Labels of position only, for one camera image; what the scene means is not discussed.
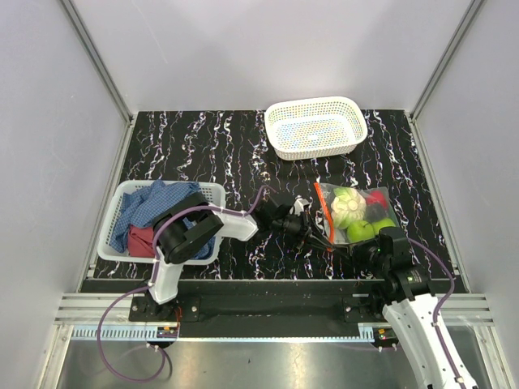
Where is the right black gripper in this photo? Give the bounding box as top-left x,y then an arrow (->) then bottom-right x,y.
332,237 -> 389,273

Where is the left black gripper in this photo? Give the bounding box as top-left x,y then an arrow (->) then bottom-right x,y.
271,210 -> 332,251

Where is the clear zip top bag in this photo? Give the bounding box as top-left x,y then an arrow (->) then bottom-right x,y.
314,182 -> 400,245

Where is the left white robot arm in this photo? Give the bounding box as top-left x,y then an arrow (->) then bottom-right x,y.
146,193 -> 333,321

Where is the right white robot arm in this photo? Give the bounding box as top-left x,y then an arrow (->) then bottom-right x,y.
332,227 -> 478,388

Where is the fake green apple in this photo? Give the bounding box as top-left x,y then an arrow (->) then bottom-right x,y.
371,218 -> 397,235
346,220 -> 375,243

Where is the fake green white cabbage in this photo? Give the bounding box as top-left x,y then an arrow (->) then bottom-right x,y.
332,187 -> 367,229

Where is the fake dark purple fruit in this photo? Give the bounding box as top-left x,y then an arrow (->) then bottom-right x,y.
365,203 -> 388,223

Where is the white laundry basket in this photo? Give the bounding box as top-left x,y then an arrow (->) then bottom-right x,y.
97,179 -> 226,264

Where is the white perforated plastic basket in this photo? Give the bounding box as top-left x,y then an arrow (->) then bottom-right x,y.
264,96 -> 367,160

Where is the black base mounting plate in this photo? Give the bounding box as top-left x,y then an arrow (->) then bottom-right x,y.
129,280 -> 386,340

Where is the dark red cloth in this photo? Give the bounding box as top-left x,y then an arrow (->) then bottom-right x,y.
127,225 -> 155,258

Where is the blue checkered cloth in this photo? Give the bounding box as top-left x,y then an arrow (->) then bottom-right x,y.
98,180 -> 214,261

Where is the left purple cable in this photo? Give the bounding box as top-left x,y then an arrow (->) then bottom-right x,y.
96,185 -> 277,383

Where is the purple cable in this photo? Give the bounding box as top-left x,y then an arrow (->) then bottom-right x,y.
96,185 -> 277,383
407,237 -> 471,386

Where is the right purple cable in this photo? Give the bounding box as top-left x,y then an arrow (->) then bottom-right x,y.
407,237 -> 471,386

